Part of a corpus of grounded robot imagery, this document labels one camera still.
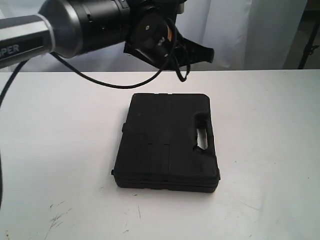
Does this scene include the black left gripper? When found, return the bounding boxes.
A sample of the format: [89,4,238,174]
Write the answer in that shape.
[123,0,215,69]

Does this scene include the black plastic tool case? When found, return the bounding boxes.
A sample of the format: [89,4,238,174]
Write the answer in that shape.
[111,93,221,193]

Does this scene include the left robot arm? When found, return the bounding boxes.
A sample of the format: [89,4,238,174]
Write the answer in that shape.
[0,0,215,70]

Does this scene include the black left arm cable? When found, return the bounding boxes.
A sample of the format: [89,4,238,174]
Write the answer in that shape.
[0,18,192,208]

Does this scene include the black metal stand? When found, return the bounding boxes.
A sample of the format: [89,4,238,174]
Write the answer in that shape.
[297,20,320,70]

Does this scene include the white backdrop curtain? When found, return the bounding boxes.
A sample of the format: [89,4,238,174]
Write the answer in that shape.
[0,0,320,72]

